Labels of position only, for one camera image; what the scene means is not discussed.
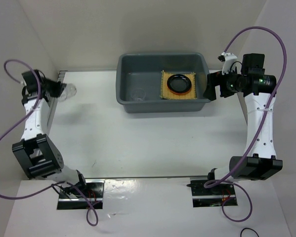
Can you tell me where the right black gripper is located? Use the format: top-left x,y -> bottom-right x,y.
203,66 -> 244,100

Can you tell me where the clear plastic cup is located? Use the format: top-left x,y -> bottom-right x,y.
130,88 -> 146,101
57,83 -> 77,102

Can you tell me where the black round plate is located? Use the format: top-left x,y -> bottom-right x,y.
167,73 -> 193,93

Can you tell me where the orange plastic plate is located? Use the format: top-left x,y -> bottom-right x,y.
167,74 -> 193,95

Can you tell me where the woven bamboo mat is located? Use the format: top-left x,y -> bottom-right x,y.
160,71 -> 197,100

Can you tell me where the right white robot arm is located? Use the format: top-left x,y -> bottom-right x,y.
204,52 -> 283,194

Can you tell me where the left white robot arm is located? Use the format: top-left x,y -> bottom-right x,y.
12,70 -> 88,198

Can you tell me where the grey plastic bin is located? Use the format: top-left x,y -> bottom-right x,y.
116,52 -> 210,114

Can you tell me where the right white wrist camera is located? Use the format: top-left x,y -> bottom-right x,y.
218,52 -> 237,75

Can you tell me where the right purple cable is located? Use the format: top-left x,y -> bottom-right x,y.
203,26 -> 287,222

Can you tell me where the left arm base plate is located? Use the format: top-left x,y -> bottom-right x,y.
57,179 -> 105,210

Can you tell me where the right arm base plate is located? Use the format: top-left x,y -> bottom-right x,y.
186,176 -> 238,208

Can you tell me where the black cable loop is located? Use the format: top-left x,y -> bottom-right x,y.
240,227 -> 259,237

